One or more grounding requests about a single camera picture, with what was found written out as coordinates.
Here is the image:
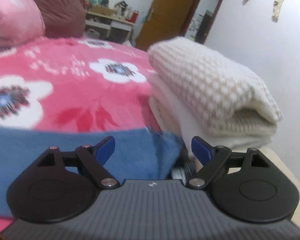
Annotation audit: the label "brown wooden door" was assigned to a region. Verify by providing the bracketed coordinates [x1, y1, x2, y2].
[135, 0, 200, 51]

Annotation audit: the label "wall hanging decoration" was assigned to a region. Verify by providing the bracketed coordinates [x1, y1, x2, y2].
[271, 0, 284, 22]

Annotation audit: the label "blue denim jeans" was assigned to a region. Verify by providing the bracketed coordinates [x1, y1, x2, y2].
[0, 128, 183, 217]

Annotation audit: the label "red bottle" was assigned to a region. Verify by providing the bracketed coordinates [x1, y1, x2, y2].
[130, 10, 139, 23]

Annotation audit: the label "cluttered white shelf desk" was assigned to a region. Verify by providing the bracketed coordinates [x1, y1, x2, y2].
[83, 0, 136, 44]

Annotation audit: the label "cardboard box on desk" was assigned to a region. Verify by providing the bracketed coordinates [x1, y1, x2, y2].
[91, 5, 116, 17]

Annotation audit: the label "pink grey folded duvet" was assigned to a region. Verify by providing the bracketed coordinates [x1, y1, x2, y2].
[0, 0, 45, 48]

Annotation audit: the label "person in mauve jacket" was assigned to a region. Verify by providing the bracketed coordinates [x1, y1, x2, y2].
[34, 0, 85, 38]

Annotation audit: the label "pink floral bed blanket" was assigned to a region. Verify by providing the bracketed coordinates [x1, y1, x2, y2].
[0, 38, 163, 231]

